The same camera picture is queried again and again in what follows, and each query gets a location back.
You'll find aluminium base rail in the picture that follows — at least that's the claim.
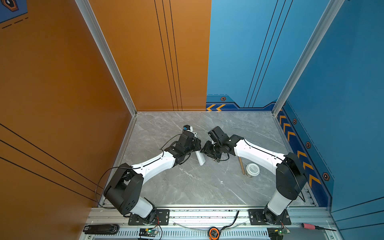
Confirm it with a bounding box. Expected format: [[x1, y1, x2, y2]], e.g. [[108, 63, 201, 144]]
[[80, 205, 343, 240]]

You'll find black phone on rail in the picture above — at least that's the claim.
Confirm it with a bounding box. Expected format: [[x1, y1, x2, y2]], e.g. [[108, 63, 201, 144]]
[[83, 224, 120, 235]]

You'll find aluminium corner post right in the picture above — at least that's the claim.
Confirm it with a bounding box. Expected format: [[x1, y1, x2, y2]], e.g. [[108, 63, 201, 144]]
[[272, 0, 345, 117]]

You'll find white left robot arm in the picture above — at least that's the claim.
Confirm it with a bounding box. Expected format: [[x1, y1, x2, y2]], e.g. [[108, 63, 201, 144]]
[[103, 129, 205, 224]]

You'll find green circuit board left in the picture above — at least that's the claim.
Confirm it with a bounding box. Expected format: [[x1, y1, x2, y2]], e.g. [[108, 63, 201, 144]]
[[138, 228, 160, 240]]

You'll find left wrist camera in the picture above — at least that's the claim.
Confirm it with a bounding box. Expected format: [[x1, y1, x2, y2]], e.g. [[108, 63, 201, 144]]
[[183, 125, 197, 137]]

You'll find white lidded cup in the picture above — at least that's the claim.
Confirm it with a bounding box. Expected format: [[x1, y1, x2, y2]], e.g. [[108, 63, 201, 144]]
[[246, 164, 260, 178]]

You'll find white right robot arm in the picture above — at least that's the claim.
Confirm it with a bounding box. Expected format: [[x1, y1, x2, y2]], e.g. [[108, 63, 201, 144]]
[[201, 126, 308, 225]]

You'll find circuit board right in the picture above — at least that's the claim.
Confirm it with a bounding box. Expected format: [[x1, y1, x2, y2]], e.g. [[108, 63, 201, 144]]
[[267, 228, 291, 240]]

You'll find orange black tape measure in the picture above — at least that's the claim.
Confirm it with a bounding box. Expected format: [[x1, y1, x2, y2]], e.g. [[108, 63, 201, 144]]
[[208, 227, 220, 240]]

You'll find aluminium corner post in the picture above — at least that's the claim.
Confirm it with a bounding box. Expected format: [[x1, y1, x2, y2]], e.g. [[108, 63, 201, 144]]
[[75, 0, 137, 117], [272, 0, 345, 117]]

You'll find aluminium corner post left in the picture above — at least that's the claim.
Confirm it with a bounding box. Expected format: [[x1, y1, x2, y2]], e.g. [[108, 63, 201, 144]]
[[75, 0, 137, 117]]

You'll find wooden mallet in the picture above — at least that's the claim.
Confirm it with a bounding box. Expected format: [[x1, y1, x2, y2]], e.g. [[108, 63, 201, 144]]
[[238, 157, 246, 175]]

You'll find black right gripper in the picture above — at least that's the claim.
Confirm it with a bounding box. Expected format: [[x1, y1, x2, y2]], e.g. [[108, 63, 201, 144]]
[[199, 141, 223, 160]]

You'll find white remote with QR label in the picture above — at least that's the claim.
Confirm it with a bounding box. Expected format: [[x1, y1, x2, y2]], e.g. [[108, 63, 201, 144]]
[[195, 151, 206, 166]]

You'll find pink handled screwdriver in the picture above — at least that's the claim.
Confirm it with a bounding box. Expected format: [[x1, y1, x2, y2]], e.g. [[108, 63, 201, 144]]
[[301, 223, 336, 232]]

